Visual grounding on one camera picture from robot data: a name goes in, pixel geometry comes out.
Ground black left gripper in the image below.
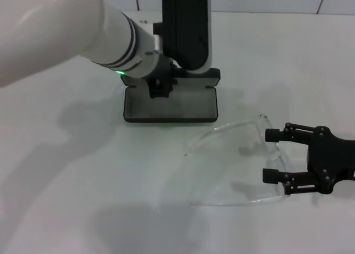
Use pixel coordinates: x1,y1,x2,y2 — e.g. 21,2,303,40
143,53,179,99

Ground clear white glasses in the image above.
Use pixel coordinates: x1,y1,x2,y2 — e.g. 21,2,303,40
184,113,292,207

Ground black glasses case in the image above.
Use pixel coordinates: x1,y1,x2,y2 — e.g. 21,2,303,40
121,68,221,124

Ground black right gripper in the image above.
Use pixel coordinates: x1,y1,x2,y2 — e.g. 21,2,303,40
262,122,355,196

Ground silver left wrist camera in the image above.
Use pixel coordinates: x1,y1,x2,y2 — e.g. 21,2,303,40
161,0,214,74

